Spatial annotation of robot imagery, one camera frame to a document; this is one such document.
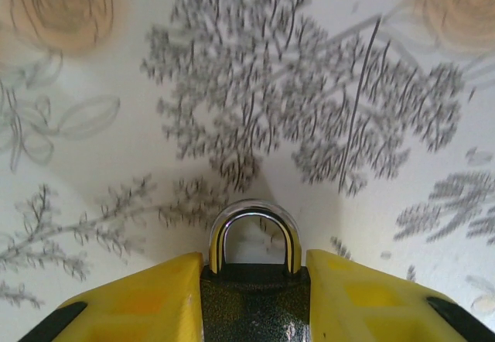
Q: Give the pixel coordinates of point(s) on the black padlock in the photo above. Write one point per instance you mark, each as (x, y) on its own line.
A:
(251, 299)

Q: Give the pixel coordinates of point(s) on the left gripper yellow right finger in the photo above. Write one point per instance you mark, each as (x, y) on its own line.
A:
(371, 307)

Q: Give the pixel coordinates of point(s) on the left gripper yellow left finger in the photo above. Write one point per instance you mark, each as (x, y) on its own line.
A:
(147, 303)

